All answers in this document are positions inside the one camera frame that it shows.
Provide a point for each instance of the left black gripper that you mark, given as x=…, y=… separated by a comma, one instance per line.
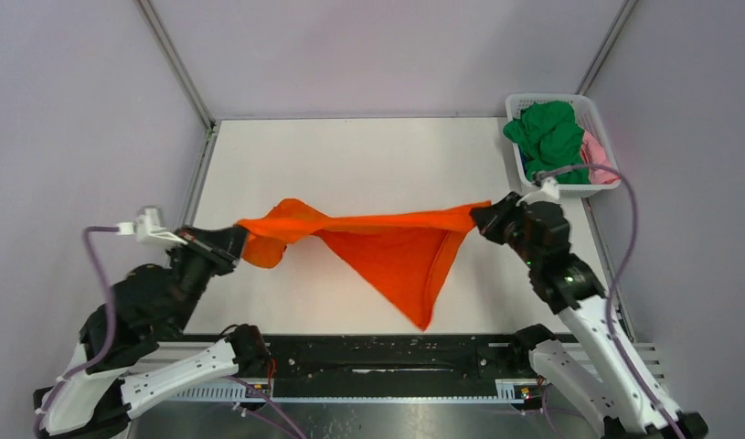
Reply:
x=227, y=241

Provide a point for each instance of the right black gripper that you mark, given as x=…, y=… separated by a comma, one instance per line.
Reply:
x=490, y=219

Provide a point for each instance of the orange t shirt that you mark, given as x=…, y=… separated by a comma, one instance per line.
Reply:
x=405, y=257

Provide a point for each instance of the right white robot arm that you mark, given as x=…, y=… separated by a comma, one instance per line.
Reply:
x=620, y=398

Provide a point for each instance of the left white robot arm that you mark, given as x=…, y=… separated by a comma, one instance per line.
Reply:
x=97, y=396

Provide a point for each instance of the green t shirt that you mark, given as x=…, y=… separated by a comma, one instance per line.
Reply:
x=547, y=136

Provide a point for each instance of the pink t shirt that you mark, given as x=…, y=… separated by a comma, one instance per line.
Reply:
x=592, y=152

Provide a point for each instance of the white plastic basket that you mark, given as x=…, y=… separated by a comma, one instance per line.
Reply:
x=586, y=113

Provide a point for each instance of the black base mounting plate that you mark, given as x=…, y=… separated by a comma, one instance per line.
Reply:
x=394, y=365

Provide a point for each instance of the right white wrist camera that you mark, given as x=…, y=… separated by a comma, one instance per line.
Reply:
x=548, y=191

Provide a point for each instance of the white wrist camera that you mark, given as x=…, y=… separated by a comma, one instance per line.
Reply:
x=149, y=229
x=548, y=191

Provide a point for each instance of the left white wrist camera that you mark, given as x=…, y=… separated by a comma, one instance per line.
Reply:
x=149, y=229

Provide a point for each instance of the white slotted cable duct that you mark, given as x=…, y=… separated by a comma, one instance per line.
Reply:
x=502, y=392

